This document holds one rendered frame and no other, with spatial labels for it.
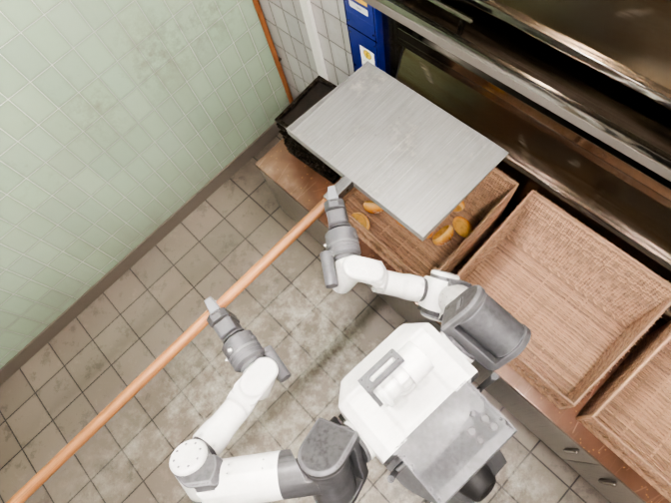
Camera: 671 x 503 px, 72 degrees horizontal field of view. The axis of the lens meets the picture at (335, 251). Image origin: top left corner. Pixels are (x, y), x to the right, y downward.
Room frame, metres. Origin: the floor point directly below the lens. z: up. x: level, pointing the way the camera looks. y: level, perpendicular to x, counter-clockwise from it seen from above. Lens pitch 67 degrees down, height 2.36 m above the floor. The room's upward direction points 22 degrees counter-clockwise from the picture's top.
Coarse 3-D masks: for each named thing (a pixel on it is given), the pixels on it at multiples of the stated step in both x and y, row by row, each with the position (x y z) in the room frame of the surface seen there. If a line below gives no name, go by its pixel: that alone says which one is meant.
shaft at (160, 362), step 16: (320, 208) 0.63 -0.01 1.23; (304, 224) 0.60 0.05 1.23; (288, 240) 0.58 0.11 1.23; (272, 256) 0.55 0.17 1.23; (256, 272) 0.52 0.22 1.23; (240, 288) 0.50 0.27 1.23; (224, 304) 0.47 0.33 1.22; (192, 336) 0.42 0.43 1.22; (176, 352) 0.40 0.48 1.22; (160, 368) 0.38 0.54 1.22; (144, 384) 0.35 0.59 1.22; (128, 400) 0.33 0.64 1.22; (96, 416) 0.32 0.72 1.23; (112, 416) 0.31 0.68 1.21; (80, 432) 0.30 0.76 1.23; (64, 448) 0.27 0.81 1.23; (48, 464) 0.25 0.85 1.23; (32, 480) 0.23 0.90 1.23; (16, 496) 0.21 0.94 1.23
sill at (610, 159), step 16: (400, 32) 1.17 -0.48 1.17; (432, 48) 1.05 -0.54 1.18; (448, 64) 0.99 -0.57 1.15; (464, 64) 0.94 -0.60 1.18; (480, 80) 0.87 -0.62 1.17; (496, 80) 0.84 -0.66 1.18; (512, 96) 0.77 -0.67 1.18; (528, 112) 0.71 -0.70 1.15; (544, 112) 0.67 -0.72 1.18; (560, 128) 0.61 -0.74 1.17; (576, 128) 0.58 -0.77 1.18; (592, 144) 0.52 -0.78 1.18; (608, 160) 0.47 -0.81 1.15; (624, 160) 0.44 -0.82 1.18; (640, 176) 0.39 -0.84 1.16; (656, 176) 0.36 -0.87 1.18
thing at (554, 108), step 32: (416, 0) 1.03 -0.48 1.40; (448, 0) 1.00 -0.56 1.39; (416, 32) 0.93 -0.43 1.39; (480, 32) 0.84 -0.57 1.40; (512, 32) 0.81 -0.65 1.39; (480, 64) 0.74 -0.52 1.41; (512, 64) 0.70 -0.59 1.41; (544, 64) 0.67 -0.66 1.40; (576, 64) 0.64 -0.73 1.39; (576, 96) 0.55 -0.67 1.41; (608, 96) 0.52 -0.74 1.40; (640, 96) 0.50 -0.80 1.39; (640, 128) 0.41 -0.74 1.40; (640, 160) 0.34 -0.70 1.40
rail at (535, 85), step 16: (384, 0) 1.05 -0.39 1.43; (416, 16) 0.94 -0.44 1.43; (432, 32) 0.89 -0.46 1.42; (448, 32) 0.85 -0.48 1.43; (464, 48) 0.79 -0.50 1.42; (480, 48) 0.77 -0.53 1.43; (496, 64) 0.71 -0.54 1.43; (528, 80) 0.63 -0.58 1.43; (544, 96) 0.58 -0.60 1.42; (560, 96) 0.55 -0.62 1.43; (576, 112) 0.50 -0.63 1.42; (592, 112) 0.48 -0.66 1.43; (608, 128) 0.43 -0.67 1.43; (640, 144) 0.37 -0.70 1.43; (656, 160) 0.32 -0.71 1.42
